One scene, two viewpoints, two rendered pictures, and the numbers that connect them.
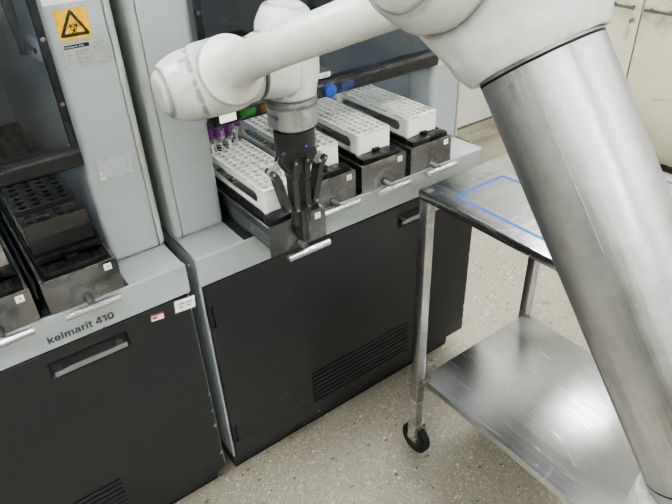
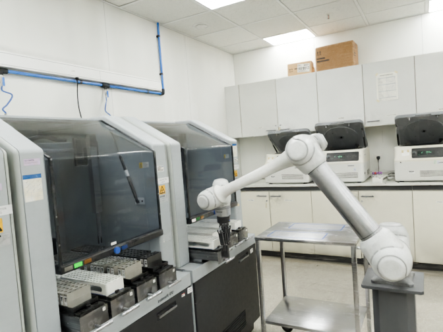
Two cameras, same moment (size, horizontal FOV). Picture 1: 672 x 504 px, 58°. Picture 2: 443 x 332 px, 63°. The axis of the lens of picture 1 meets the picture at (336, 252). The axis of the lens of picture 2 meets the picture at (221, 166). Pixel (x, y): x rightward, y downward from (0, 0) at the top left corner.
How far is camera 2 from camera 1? 1.27 m
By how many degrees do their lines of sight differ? 39
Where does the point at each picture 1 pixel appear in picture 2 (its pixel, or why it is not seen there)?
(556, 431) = (320, 319)
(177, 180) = (180, 244)
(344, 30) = (256, 177)
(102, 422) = not seen: outside the picture
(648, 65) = (277, 215)
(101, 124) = (165, 222)
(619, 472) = (345, 323)
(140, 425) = not seen: outside the picture
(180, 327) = (188, 301)
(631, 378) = (353, 214)
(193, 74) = (213, 195)
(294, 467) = not seen: outside the picture
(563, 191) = (331, 184)
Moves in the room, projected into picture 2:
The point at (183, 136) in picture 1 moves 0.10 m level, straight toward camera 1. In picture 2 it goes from (182, 227) to (192, 229)
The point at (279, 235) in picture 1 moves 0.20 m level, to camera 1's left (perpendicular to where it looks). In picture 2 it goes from (219, 255) to (186, 263)
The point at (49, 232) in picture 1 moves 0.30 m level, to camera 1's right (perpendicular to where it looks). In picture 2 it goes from (152, 260) to (207, 249)
